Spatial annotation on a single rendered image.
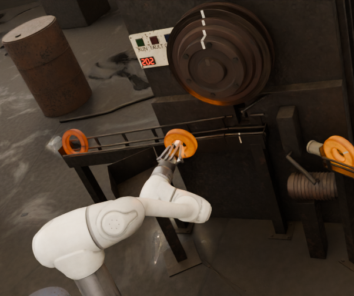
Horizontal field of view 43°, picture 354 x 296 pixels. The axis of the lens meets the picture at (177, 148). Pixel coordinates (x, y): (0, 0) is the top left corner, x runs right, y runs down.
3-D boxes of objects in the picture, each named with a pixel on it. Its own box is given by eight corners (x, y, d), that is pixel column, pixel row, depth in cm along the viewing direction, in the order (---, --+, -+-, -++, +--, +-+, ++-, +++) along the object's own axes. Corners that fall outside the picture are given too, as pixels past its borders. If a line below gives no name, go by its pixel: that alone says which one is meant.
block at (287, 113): (288, 144, 225) (279, 104, 212) (304, 144, 222) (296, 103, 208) (284, 158, 218) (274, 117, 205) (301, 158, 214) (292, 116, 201)
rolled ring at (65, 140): (73, 124, 271) (76, 123, 274) (56, 139, 281) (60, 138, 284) (90, 149, 270) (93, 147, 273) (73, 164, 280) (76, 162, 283)
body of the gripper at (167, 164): (158, 178, 197) (166, 164, 204) (176, 178, 194) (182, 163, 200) (152, 166, 193) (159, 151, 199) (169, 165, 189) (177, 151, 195)
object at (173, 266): (154, 255, 273) (106, 165, 233) (194, 238, 273) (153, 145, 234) (160, 281, 256) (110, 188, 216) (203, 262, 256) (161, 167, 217)
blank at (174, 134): (160, 130, 209) (157, 135, 207) (189, 125, 201) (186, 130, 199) (174, 155, 217) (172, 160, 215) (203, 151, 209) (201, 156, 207)
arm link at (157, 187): (146, 185, 194) (174, 196, 193) (132, 213, 184) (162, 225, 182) (149, 170, 186) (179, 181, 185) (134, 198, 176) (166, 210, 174)
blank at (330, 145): (343, 169, 194) (338, 173, 193) (322, 139, 195) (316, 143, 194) (366, 162, 179) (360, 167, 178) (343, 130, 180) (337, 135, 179)
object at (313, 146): (317, 148, 205) (314, 137, 202) (333, 153, 197) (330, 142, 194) (307, 155, 203) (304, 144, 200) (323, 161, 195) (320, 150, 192)
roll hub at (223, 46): (194, 95, 209) (175, 40, 193) (253, 90, 196) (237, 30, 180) (190, 102, 205) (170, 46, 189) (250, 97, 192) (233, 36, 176)
